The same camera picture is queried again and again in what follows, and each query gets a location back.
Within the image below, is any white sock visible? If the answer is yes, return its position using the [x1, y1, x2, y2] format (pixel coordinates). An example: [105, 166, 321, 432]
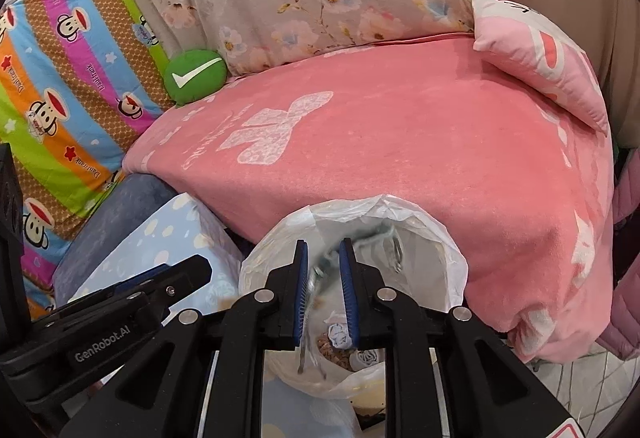
[352, 349, 385, 371]

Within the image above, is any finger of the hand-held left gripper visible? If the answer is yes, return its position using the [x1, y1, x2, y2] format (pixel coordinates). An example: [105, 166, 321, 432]
[102, 254, 213, 321]

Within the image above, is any white bin with plastic bag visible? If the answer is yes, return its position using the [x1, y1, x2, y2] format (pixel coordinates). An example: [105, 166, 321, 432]
[239, 194, 471, 399]

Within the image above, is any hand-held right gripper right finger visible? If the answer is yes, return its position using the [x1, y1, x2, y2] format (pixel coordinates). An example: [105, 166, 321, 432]
[339, 238, 586, 438]

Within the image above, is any striped monkey print quilt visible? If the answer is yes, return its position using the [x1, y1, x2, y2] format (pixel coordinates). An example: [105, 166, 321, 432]
[0, 0, 176, 319]

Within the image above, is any light blue planet print tablecloth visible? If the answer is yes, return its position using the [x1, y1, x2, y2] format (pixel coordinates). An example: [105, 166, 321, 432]
[65, 192, 363, 438]

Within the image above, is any pink blanket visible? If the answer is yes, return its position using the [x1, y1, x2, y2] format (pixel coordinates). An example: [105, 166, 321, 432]
[122, 32, 616, 364]

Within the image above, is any pink cartoon pillow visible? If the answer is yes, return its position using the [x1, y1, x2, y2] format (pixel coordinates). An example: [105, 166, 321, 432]
[471, 0, 610, 136]

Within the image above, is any pink padded jacket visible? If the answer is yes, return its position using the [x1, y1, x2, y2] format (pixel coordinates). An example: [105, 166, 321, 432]
[597, 168, 640, 361]

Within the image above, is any green round cushion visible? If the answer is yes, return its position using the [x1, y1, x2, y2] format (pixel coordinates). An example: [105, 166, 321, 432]
[164, 48, 228, 106]

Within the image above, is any leopard print hair band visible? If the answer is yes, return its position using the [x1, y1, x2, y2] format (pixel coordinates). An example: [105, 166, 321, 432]
[297, 223, 403, 376]

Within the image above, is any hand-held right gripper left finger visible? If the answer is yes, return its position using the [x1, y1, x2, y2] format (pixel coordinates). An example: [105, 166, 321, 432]
[60, 241, 308, 438]

